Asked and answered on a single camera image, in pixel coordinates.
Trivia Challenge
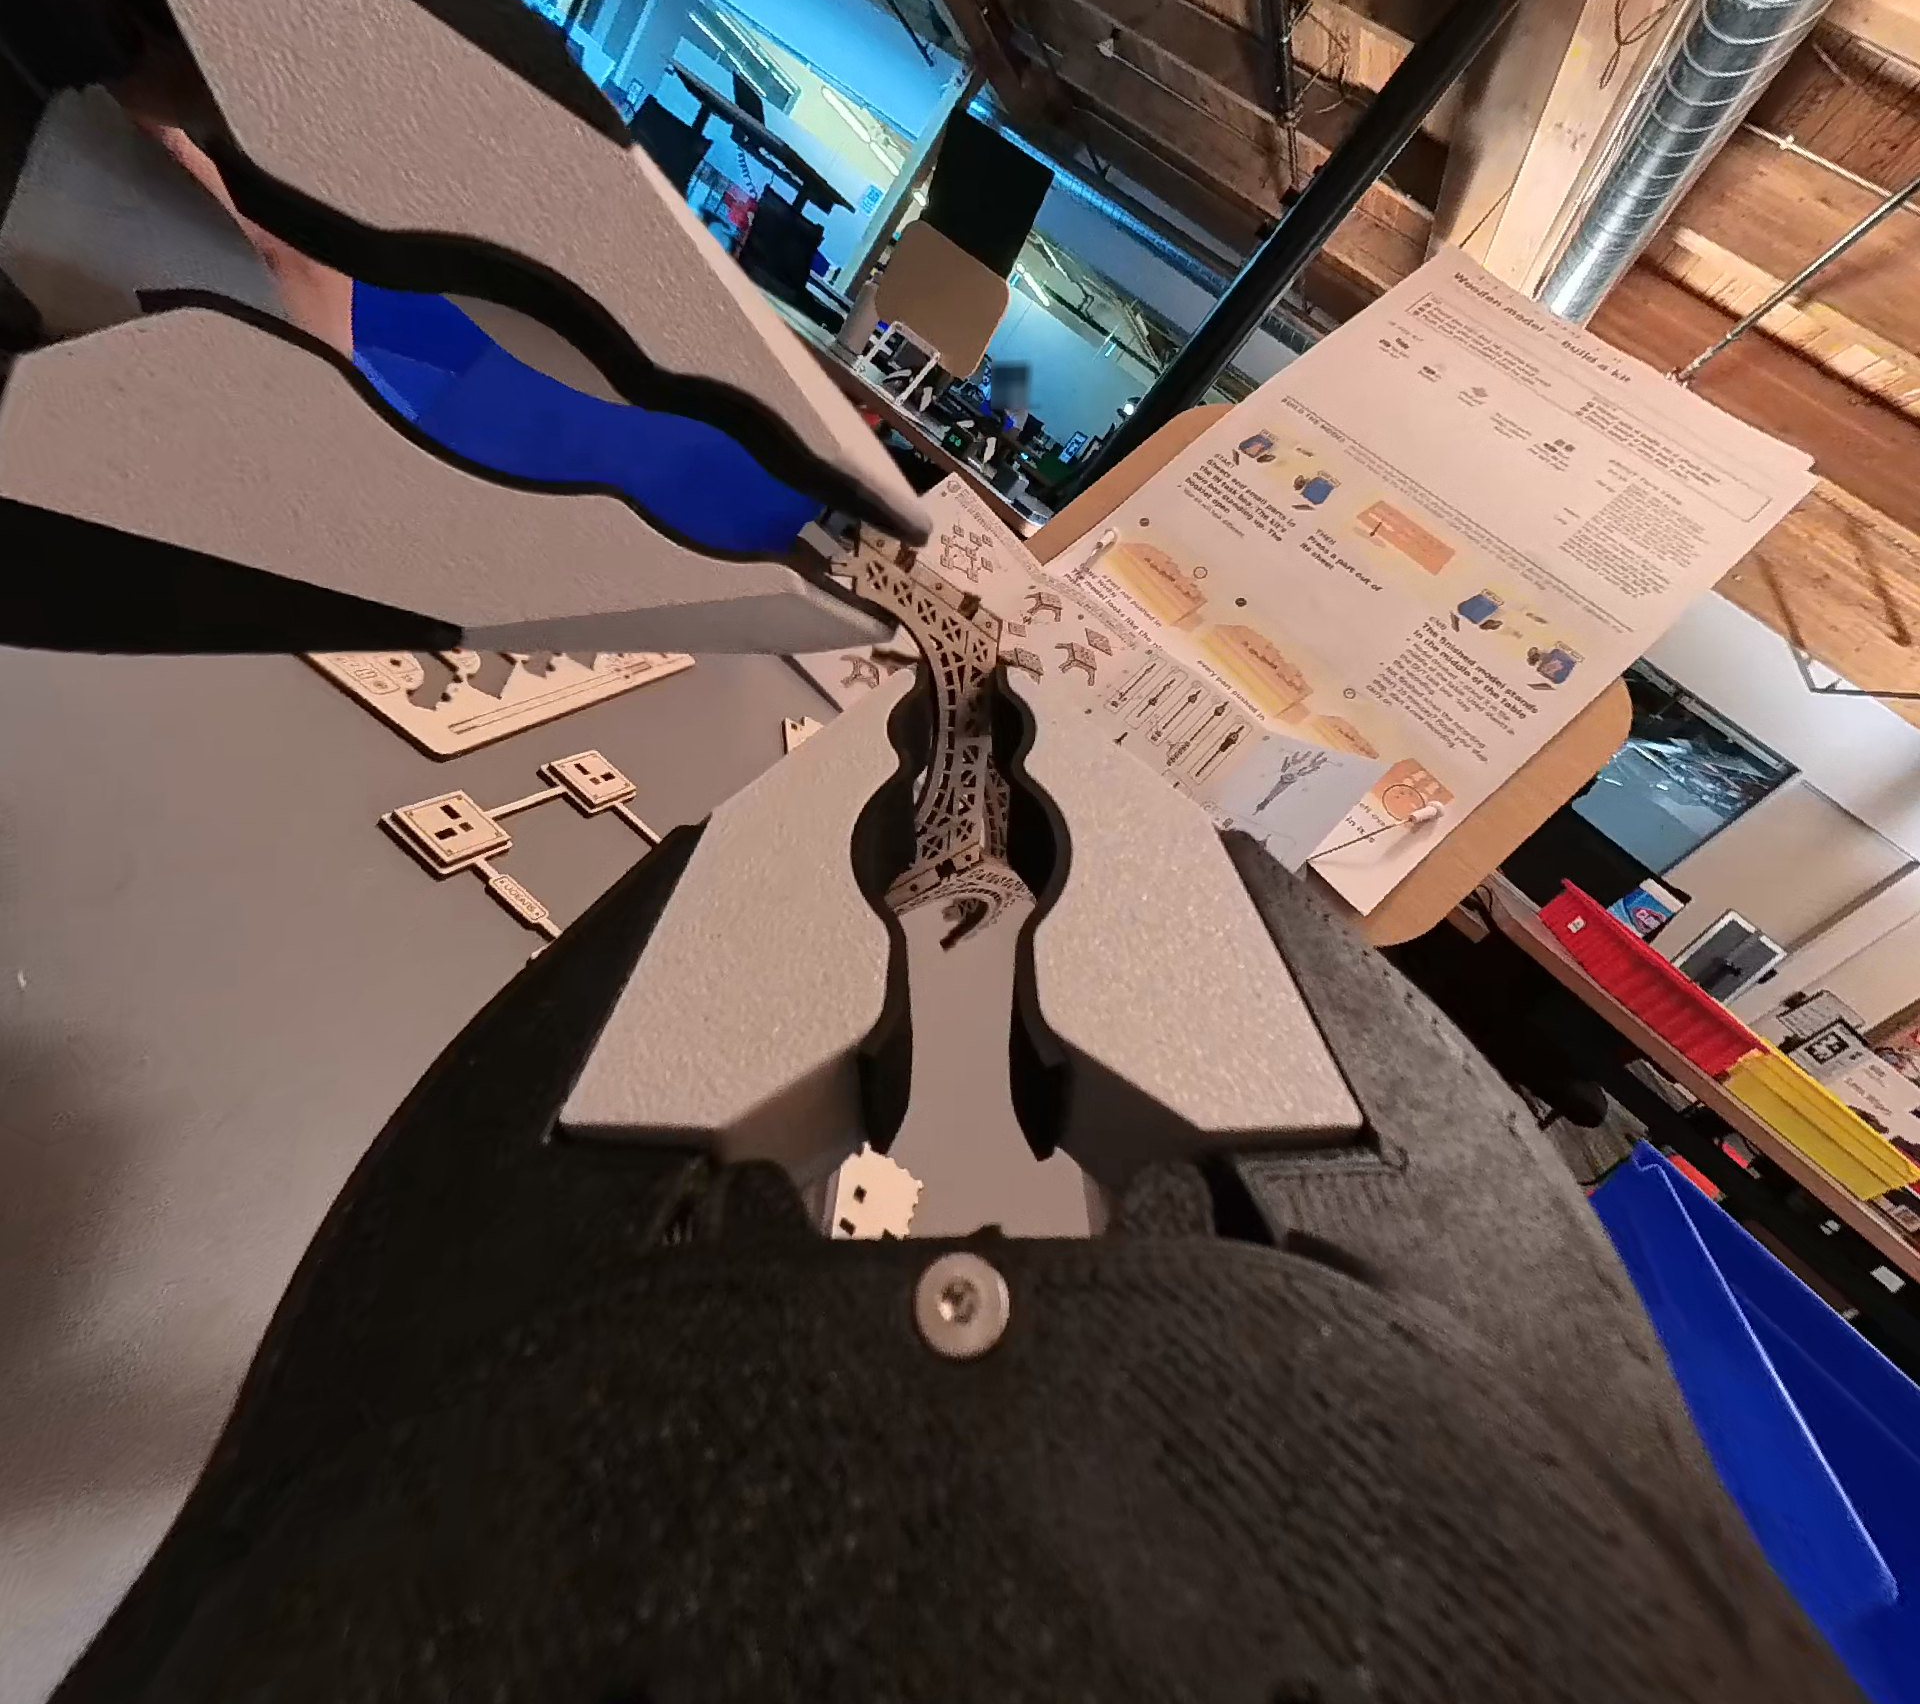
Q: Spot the wooden sheet with curved cutouts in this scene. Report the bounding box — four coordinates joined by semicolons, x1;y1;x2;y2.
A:
305;643;699;762

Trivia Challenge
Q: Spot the printed instruction poster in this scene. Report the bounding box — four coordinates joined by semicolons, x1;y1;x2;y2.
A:
1050;245;1820;914

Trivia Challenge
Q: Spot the silver ventilation duct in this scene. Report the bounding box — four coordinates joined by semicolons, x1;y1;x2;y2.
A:
1537;0;1920;323

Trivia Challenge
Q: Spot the folded assembly leaflet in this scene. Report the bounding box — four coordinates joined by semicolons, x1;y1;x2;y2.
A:
792;470;1385;870

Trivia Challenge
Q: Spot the yellow plastic bin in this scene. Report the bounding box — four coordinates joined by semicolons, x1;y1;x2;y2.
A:
1719;1041;1920;1206

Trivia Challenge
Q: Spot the grey desk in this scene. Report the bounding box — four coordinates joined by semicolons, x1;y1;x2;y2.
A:
0;625;1104;1704

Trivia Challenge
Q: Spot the rounded tan board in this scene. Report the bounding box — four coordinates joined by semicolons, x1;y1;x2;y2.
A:
874;219;1013;381

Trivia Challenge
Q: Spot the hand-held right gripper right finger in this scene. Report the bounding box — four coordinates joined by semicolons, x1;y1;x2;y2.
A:
994;665;1370;1217

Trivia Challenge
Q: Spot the cross-shaped wooden piece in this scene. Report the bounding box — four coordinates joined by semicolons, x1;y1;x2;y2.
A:
827;1137;927;1243

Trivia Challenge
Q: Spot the red plastic bin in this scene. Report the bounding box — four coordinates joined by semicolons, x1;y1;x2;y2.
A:
1539;875;1775;1080

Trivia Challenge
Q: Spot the wooden lattice tower model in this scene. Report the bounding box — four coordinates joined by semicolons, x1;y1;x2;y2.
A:
818;519;1041;953

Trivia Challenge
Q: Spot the black monitor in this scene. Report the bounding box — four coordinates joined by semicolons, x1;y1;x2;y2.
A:
914;102;1059;284

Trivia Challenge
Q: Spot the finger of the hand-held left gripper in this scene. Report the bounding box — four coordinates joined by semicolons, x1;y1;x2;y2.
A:
0;292;898;660
154;0;935;546

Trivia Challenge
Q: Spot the blue plastic bin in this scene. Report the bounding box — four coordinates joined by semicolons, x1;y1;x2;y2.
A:
349;279;831;561
1587;1137;1920;1704

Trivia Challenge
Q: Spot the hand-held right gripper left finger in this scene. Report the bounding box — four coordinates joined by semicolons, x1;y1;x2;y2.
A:
556;669;924;1217

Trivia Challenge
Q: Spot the black metal pole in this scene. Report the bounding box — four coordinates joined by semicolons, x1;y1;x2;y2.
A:
1050;0;1697;504

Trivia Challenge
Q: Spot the thin wooden frame with tabs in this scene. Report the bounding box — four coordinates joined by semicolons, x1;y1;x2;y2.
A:
379;747;665;944

